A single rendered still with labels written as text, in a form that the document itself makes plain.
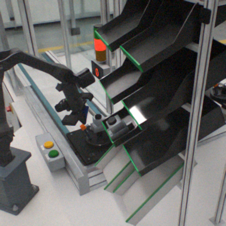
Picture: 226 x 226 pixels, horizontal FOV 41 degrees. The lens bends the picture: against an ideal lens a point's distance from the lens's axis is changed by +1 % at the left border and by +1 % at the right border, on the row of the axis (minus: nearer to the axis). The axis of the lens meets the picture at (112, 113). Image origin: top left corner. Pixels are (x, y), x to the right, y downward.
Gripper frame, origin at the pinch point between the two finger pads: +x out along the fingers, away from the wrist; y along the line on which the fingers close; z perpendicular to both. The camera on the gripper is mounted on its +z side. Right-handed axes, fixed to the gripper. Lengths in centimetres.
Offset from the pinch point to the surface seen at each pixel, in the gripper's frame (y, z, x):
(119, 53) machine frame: -96, 24, 24
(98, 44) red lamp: -28.9, -1.1, -17.9
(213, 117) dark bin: 14, -54, -16
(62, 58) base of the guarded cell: -103, 80, 30
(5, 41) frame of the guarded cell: -46, 69, -15
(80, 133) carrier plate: -5.2, 9.1, 14.4
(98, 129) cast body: -3.0, -3.6, 8.8
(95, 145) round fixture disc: 2.3, -2.9, 13.3
